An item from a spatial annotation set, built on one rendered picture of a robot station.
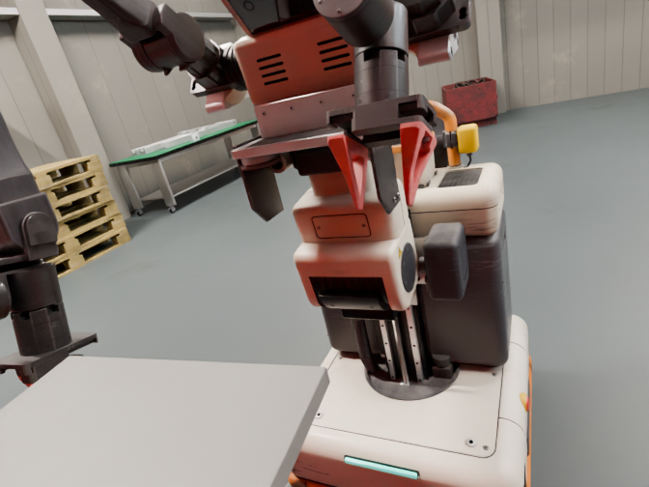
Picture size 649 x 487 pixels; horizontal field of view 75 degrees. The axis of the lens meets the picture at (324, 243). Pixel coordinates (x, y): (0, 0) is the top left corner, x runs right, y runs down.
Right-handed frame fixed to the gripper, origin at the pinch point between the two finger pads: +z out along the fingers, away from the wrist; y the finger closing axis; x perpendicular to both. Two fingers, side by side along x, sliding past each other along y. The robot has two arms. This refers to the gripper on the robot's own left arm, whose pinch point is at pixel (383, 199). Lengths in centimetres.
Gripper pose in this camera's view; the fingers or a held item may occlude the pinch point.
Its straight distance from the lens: 44.5
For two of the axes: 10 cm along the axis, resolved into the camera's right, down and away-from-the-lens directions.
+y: 8.9, -0.3, -4.6
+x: 4.6, 0.3, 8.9
